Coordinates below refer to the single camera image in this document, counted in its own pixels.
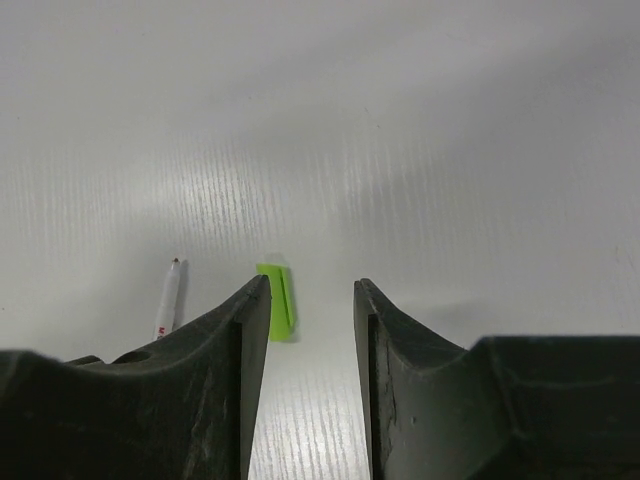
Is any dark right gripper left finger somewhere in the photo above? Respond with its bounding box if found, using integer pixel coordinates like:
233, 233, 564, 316
1, 276, 271, 479

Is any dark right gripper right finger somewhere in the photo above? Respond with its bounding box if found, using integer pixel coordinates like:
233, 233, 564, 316
354, 279, 639, 479

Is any white pen orange end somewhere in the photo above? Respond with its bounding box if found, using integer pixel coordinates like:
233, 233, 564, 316
153, 258, 182, 341

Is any light green pen cap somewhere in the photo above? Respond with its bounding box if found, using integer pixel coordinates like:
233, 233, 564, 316
256, 263, 296, 342

